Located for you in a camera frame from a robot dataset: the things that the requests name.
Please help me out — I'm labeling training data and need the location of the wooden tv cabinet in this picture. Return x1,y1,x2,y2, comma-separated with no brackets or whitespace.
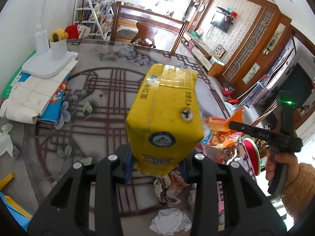
182,32,225,77

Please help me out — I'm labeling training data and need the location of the crumpled white paper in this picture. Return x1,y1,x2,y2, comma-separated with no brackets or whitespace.
149,208,192,235

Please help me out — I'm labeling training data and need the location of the white magazine rack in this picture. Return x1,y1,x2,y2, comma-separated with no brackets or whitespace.
73,0,114,41

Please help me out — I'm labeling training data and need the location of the orange snack wrapper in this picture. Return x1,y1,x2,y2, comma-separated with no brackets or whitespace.
200,108,243,149

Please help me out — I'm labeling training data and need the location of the white paper stack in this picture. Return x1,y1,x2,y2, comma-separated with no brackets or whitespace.
1,58,77,124

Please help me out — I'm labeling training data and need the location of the yellow drink carton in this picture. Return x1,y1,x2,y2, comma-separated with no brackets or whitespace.
125,64,203,177

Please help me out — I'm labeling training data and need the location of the wooden dining chair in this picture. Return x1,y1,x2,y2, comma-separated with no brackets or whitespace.
110,1,190,53

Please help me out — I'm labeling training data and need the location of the red dustpan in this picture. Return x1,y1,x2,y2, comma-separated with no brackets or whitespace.
226,99,239,104

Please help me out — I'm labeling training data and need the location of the red trash bin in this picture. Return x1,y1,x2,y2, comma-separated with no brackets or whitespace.
221,82,235,97

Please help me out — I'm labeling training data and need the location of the wall mounted television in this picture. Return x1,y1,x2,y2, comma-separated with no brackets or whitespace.
210,12,234,32

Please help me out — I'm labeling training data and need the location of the right forearm brown sleeve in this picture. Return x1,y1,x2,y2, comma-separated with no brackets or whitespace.
282,163,315,223

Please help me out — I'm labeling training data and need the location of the white desk lamp base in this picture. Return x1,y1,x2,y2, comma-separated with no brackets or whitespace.
22,27,73,78

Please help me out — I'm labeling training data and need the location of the yellow plush toy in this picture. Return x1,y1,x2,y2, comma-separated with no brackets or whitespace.
50,28,68,42

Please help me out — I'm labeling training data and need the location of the crumpled brown paper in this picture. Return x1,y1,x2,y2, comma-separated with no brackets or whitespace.
154,170,189,207

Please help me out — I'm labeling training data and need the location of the blue cartoon book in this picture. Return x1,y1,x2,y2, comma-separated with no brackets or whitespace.
37,74,70,124

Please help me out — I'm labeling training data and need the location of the red bag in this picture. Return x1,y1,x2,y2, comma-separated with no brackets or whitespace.
65,25,79,39

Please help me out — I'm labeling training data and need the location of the right hand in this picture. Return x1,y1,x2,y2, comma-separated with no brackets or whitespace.
266,150,299,188

